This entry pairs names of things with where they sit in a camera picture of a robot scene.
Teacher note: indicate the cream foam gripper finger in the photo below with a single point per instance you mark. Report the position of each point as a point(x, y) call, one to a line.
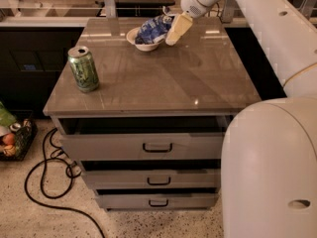
point(180, 25)

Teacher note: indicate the blue chip bag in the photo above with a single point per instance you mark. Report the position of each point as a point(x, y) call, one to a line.
point(155, 29)

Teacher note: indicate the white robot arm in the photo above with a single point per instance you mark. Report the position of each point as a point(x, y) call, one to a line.
point(269, 153)

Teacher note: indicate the white paper bowl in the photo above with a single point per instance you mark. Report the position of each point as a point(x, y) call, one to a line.
point(131, 38)

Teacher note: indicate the green bag in basket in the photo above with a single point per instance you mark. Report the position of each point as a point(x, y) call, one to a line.
point(6, 117)

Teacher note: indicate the dark table behind glass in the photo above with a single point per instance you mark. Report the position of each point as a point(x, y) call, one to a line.
point(133, 8)

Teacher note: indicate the green drink can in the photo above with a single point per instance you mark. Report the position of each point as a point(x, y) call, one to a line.
point(83, 68)

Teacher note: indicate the grey drawer cabinet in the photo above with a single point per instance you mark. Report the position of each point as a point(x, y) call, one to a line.
point(201, 75)

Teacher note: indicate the top grey drawer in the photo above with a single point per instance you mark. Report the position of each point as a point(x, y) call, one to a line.
point(144, 138)

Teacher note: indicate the grey drawer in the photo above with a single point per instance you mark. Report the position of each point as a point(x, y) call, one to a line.
point(157, 198)
point(144, 138)
point(151, 174)

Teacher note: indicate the middle grey drawer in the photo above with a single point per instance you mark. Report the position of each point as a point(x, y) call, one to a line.
point(151, 174)

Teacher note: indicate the bottom grey drawer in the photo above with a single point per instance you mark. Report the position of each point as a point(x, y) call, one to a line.
point(157, 198)

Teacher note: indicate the orange fruit in basket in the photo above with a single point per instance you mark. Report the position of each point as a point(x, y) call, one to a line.
point(9, 139)

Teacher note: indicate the black wire basket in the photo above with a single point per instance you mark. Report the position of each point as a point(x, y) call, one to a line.
point(23, 139)

